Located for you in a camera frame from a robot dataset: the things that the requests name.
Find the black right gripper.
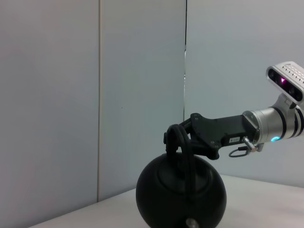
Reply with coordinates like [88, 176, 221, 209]
[177, 113, 260, 160]

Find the black round teapot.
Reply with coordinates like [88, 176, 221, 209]
[135, 123, 228, 228]

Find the white backdrop panel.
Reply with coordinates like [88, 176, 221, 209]
[184, 0, 304, 188]
[0, 0, 186, 228]

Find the black gripper cable with plug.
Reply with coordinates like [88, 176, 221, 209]
[228, 136, 258, 158]

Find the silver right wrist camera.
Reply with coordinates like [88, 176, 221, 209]
[265, 61, 304, 102]

